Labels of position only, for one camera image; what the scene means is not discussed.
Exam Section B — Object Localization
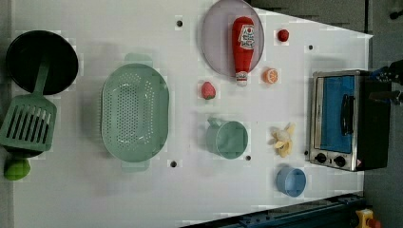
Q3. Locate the red plush ketchup bottle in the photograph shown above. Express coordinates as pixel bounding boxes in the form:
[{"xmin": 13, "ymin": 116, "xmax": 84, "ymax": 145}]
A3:
[{"xmin": 232, "ymin": 16, "xmax": 255, "ymax": 86}]

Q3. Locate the grey round plate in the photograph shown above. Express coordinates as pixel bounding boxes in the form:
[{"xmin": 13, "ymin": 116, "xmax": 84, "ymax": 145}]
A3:
[{"xmin": 201, "ymin": 0, "xmax": 264, "ymax": 77}]

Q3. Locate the pink strawberry toy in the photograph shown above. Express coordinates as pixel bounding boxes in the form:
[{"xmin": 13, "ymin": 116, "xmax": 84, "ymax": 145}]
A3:
[{"xmin": 201, "ymin": 82, "xmax": 216, "ymax": 100}]

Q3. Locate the green plastic mug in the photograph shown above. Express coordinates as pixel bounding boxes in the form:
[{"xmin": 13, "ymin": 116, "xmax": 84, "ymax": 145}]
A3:
[{"xmin": 206, "ymin": 118, "xmax": 248, "ymax": 160}]

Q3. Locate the green plastic colander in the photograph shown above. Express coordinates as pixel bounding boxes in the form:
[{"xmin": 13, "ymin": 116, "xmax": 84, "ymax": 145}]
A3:
[{"xmin": 101, "ymin": 53, "xmax": 169, "ymax": 173}]

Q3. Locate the orange slice toy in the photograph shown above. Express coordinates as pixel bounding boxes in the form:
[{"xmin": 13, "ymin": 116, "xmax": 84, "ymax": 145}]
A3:
[{"xmin": 262, "ymin": 68, "xmax": 278, "ymax": 85}]

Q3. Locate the peeled banana toy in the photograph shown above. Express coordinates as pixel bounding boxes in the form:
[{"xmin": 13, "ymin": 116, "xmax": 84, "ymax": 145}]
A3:
[{"xmin": 272, "ymin": 123, "xmax": 296, "ymax": 158}]

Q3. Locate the blue plastic cup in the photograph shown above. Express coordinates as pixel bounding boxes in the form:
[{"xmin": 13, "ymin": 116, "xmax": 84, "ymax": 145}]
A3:
[{"xmin": 276, "ymin": 166, "xmax": 307, "ymax": 198}]

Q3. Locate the small red strawberry toy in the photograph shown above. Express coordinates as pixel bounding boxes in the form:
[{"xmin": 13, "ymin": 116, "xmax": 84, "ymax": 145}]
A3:
[{"xmin": 278, "ymin": 29, "xmax": 289, "ymax": 42}]

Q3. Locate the silver toaster oven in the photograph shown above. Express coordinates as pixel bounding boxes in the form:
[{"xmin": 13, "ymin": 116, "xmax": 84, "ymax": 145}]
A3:
[{"xmin": 309, "ymin": 70, "xmax": 392, "ymax": 172}]

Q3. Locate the green slotted spatula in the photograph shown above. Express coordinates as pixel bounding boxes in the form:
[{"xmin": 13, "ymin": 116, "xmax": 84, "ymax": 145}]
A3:
[{"xmin": 0, "ymin": 59, "xmax": 57, "ymax": 151}]

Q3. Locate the black frying pan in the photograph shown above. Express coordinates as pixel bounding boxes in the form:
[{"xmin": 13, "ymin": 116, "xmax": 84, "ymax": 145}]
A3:
[{"xmin": 6, "ymin": 30, "xmax": 79, "ymax": 95}]

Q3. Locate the green pear toy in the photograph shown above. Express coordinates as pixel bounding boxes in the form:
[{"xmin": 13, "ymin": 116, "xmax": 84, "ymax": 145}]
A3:
[{"xmin": 4, "ymin": 159, "xmax": 31, "ymax": 181}]

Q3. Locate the yellow red emergency button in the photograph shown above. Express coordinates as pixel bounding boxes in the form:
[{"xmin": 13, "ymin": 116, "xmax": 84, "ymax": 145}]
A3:
[{"xmin": 355, "ymin": 209, "xmax": 382, "ymax": 228}]

